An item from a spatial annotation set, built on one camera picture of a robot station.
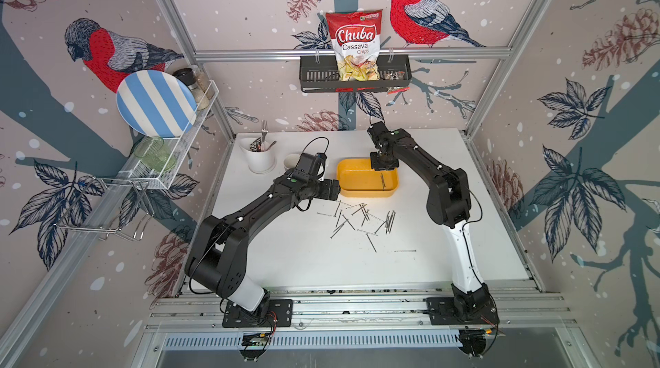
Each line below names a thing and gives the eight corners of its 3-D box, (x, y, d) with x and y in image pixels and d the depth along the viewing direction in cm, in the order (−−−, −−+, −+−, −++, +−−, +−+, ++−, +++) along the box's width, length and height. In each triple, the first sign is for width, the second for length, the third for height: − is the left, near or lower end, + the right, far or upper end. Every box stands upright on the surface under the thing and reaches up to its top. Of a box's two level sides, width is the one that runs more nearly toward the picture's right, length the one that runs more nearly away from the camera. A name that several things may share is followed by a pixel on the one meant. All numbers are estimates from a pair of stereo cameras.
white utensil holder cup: (243, 174, 108) (235, 156, 99) (249, 154, 115) (242, 136, 106) (274, 174, 108) (268, 156, 99) (278, 154, 115) (273, 136, 106)
